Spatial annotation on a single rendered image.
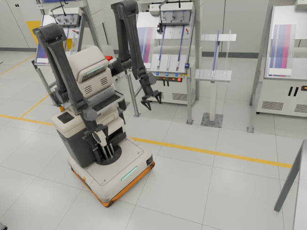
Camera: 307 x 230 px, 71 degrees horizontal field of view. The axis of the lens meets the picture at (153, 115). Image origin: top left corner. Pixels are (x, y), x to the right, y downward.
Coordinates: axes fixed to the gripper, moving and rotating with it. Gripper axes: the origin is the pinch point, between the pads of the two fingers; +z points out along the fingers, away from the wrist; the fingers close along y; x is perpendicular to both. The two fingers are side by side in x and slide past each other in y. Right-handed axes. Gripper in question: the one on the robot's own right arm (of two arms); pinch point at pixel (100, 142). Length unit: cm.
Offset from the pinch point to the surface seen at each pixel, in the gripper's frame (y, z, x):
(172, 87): 146, 17, 102
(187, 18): 158, -52, 49
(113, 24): 217, -115, 287
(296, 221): 39, 58, -75
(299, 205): 48, 57, -73
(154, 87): 135, 9, 124
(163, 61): 124, -20, 72
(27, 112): -3, -28, 274
